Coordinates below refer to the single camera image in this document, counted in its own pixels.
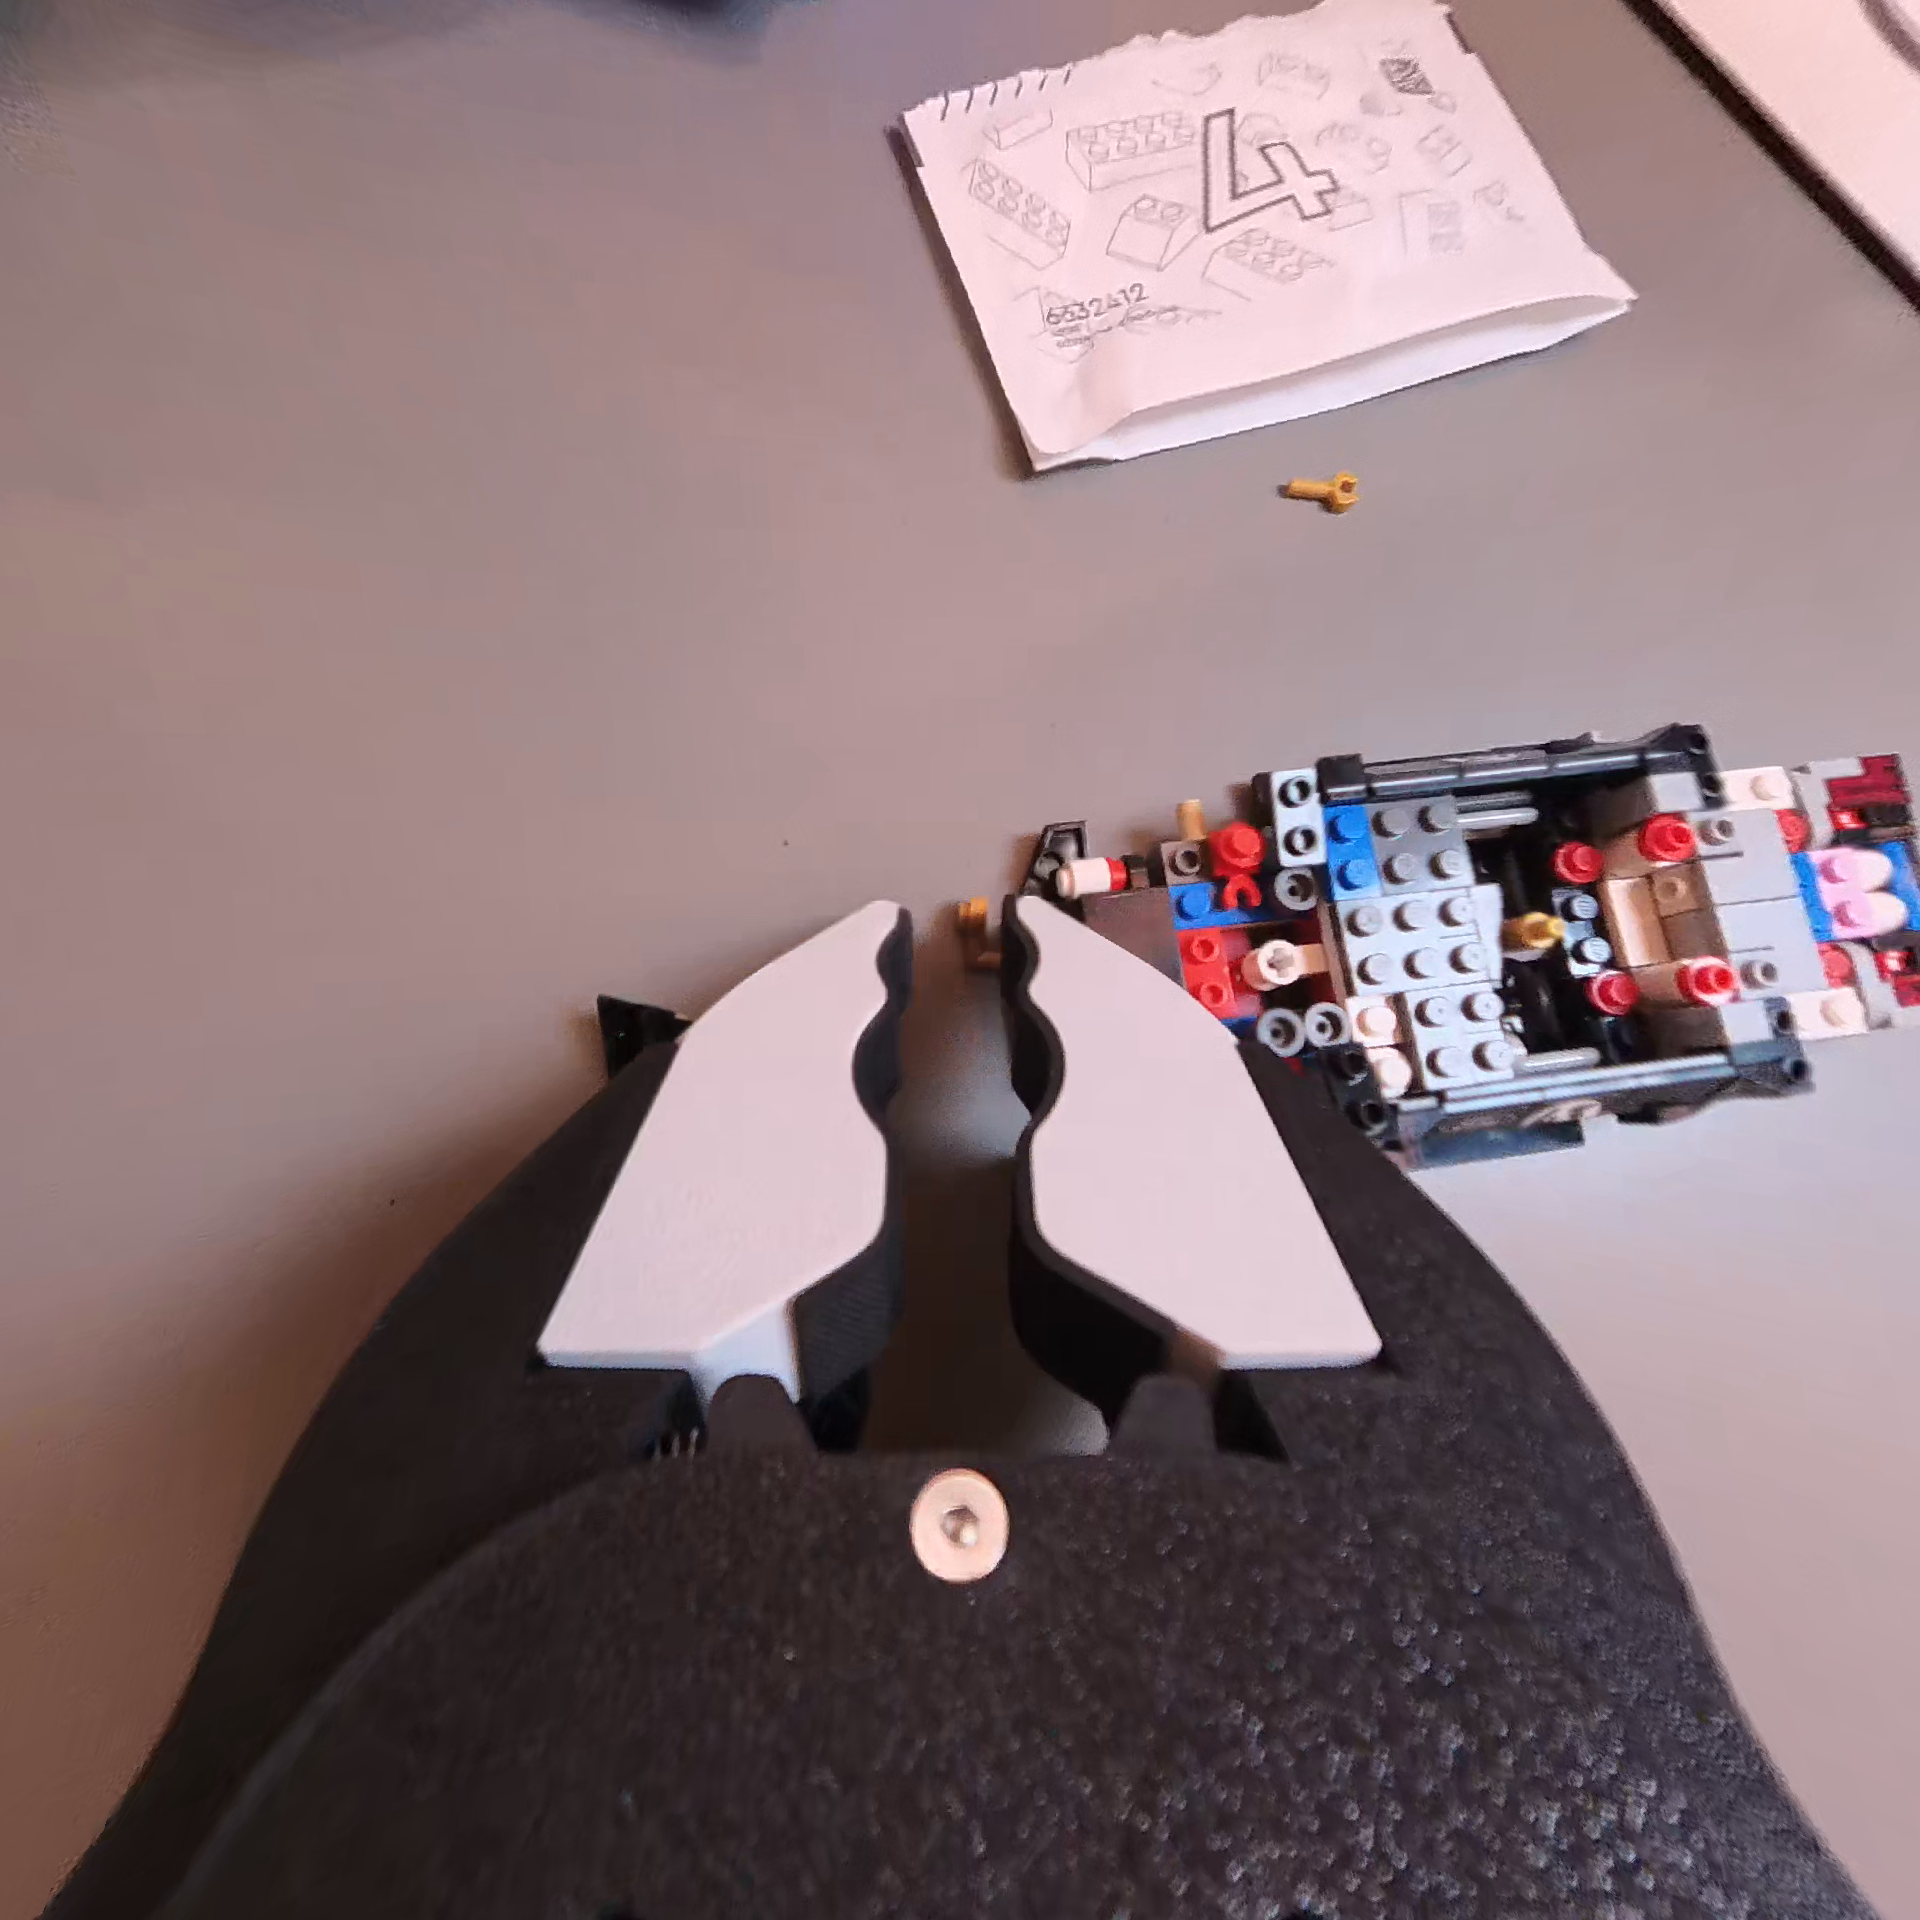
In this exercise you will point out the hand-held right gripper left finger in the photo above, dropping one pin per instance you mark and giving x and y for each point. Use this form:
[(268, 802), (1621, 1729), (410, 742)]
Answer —
[(735, 1185)]

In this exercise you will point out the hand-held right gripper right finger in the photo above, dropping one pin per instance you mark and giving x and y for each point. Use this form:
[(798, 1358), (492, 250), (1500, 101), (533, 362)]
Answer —
[(1184, 1185)]

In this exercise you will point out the small gold lego piece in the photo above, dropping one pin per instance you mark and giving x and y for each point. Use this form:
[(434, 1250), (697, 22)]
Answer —
[(976, 933), (1323, 491)]

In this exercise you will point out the black lego car model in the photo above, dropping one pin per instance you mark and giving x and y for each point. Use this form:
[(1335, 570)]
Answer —
[(1500, 933)]

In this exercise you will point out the white book stand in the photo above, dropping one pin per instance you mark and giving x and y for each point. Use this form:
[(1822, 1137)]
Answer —
[(1831, 107)]

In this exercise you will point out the white numbered paper bag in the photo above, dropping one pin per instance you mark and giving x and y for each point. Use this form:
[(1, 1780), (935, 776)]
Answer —
[(1245, 271)]

